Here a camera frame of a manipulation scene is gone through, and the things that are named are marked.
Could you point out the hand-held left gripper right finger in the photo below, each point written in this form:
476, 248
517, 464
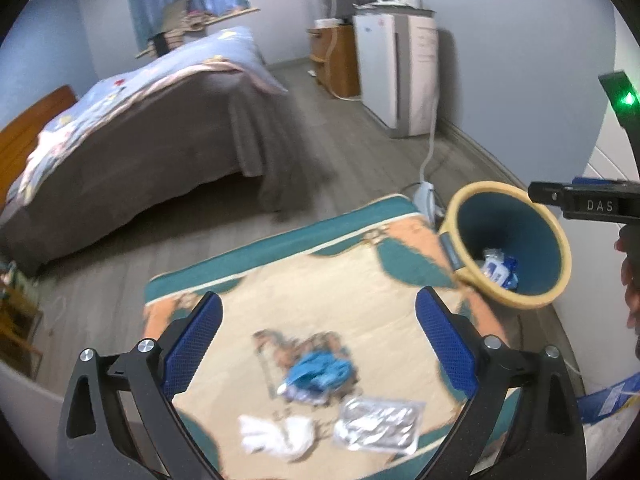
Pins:
447, 340

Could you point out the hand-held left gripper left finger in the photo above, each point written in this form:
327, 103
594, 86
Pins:
195, 340

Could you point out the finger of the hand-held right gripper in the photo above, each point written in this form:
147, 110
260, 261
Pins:
545, 194

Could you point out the teal bin with yellow rim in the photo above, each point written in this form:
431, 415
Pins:
500, 230

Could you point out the white paper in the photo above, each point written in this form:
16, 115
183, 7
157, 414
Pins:
492, 270

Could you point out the person's right hand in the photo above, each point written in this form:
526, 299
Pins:
631, 285

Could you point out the silver blister pack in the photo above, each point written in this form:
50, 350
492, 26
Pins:
380, 427

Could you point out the white power strip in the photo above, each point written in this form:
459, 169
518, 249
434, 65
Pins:
425, 197

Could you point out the patterned teal and orange rug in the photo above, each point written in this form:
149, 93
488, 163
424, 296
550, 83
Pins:
310, 285

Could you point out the white tissue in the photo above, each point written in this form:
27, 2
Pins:
280, 437

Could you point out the blue white packet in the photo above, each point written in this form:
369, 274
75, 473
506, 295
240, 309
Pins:
602, 402

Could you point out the wooden rack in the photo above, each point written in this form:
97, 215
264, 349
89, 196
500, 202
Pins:
20, 320

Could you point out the bed with grey skirt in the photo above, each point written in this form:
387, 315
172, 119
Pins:
165, 155

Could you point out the white fluffy cloth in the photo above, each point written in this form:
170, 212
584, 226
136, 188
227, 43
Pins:
610, 450

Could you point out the white air purifier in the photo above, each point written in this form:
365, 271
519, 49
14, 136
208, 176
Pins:
380, 70

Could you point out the wooden cabinet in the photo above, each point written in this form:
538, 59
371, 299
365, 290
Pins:
342, 65

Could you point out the blue printed quilt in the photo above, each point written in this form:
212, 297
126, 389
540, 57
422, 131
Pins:
150, 80

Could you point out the wooden headboard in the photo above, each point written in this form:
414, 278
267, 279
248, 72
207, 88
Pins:
30, 130

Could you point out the small white box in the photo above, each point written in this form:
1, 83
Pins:
326, 23

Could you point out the small black object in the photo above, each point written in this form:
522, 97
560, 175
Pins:
162, 44

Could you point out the floral fabric item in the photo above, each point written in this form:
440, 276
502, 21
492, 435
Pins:
200, 19

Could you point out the beige cushion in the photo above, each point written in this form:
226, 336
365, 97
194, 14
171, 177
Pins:
175, 12

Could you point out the wooden window sill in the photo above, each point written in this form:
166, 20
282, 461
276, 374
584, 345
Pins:
240, 11

